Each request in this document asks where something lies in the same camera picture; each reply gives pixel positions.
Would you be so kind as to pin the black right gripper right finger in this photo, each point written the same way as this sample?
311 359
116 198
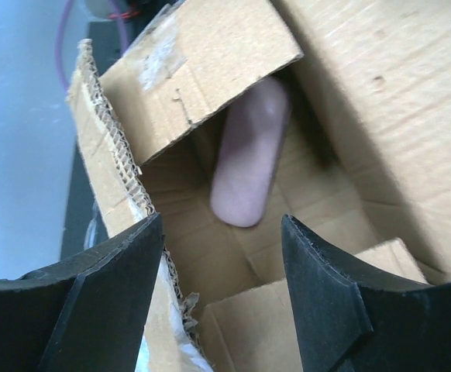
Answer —
352 316

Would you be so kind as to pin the pink oblong item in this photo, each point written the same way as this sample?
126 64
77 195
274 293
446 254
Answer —
248 153

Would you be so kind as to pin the brown cardboard express box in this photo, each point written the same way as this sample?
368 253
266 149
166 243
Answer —
365 162

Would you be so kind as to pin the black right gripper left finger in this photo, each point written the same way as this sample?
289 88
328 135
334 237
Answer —
85 313

